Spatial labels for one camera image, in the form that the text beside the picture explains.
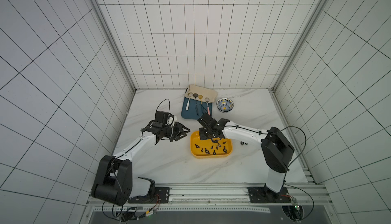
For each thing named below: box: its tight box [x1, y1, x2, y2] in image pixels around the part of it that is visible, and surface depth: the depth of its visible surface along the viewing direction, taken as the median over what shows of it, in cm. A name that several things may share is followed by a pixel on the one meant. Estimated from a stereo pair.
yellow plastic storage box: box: [189, 130, 233, 159], surface depth 89 cm
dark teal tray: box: [181, 96, 213, 120], surface depth 111 cm
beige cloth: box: [184, 84, 219, 103], surface depth 120 cm
